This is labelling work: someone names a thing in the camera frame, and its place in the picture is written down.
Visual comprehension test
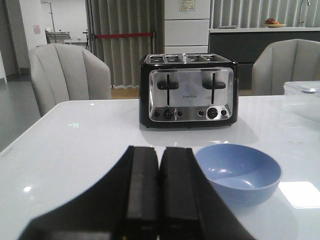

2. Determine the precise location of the beige armchair on right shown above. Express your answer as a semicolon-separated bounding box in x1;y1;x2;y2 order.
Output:
252;39;320;96

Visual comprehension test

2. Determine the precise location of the white refrigerator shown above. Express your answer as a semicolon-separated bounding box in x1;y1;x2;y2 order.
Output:
164;0;210;54

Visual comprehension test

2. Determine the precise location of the black and chrome toaster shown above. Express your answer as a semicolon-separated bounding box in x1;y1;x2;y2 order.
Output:
139;53;239;129

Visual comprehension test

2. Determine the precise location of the fruit plate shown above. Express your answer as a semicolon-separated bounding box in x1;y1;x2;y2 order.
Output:
263;18;286;28

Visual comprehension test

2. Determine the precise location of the beige armchair on left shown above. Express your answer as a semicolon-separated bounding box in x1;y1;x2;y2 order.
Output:
28;43;112;116

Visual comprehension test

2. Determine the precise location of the paper notice on refrigerator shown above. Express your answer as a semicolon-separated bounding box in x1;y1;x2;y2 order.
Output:
179;0;196;12

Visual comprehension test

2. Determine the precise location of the chrome faucet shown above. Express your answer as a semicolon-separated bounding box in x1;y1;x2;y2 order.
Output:
297;0;311;27

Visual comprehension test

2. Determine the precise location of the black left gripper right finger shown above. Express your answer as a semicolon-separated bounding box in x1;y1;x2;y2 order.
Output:
159;147;253;240

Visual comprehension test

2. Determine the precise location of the clear plastic container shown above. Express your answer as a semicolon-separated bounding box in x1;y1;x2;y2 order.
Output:
283;80;320;130

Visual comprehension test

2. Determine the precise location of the blue bowl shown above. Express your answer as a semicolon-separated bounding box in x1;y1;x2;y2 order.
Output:
195;143;283;207

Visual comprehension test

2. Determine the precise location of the dark kitchen counter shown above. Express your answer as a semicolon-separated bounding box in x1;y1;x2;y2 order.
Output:
208;27;320;90

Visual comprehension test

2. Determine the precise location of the beige armchair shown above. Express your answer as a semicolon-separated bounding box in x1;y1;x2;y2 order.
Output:
28;43;112;116
252;39;320;96

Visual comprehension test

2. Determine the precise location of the metal cart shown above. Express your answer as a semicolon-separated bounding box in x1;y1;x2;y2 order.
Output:
45;30;71;44

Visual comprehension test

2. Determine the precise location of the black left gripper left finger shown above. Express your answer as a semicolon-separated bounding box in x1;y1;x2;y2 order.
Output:
19;146;158;240

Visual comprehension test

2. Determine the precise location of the red barrier tape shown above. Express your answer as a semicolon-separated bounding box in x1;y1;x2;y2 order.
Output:
94;32;153;39

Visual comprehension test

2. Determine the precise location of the grey curtain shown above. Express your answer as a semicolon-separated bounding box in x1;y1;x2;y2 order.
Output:
85;0;164;88

